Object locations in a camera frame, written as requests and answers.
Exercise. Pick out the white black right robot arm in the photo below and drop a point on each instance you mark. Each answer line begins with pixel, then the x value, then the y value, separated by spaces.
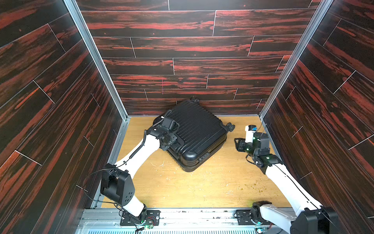
pixel 309 216

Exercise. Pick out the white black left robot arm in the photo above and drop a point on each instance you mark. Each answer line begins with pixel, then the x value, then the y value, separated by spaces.
pixel 116 181

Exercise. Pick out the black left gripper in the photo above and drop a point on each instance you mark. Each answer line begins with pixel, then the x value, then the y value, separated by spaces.
pixel 173 139

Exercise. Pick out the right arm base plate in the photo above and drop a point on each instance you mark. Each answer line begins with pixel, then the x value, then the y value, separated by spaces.
pixel 244 217

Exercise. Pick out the black hard-shell suitcase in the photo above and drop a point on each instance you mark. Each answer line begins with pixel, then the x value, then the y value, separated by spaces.
pixel 200 136

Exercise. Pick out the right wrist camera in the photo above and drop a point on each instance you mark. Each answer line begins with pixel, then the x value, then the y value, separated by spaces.
pixel 250 130

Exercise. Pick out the aluminium right corner post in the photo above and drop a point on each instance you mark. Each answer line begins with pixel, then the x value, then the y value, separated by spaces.
pixel 305 39

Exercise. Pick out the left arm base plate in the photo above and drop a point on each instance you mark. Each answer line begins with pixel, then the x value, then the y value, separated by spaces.
pixel 147 218

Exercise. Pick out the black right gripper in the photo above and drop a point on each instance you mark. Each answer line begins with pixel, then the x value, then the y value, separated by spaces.
pixel 242 144

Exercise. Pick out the aluminium front frame rail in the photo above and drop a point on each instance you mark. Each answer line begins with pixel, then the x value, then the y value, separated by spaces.
pixel 173 221

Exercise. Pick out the aluminium left floor rail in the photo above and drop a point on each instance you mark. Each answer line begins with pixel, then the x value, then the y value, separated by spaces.
pixel 114 153

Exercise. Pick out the aluminium corner post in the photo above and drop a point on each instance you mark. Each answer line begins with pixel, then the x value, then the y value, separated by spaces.
pixel 84 31
pixel 305 39

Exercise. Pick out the aluminium left corner post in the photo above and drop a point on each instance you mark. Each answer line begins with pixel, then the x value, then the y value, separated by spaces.
pixel 84 31

